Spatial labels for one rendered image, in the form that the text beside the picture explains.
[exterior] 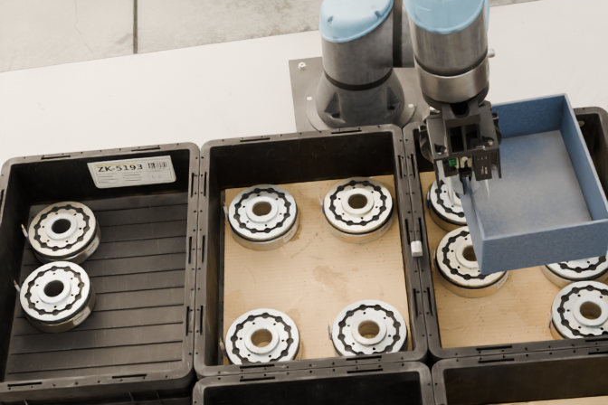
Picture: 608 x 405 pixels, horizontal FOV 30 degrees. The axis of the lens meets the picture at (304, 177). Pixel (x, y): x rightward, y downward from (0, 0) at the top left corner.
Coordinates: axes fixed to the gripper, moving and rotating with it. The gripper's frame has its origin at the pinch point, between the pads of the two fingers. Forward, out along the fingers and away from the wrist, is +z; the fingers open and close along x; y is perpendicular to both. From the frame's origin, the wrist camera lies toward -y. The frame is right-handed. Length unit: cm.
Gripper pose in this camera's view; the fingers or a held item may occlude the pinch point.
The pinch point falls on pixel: (465, 181)
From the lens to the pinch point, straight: 135.9
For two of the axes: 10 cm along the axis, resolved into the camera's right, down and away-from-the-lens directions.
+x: 9.8, -1.7, -1.0
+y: 0.7, 7.7, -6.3
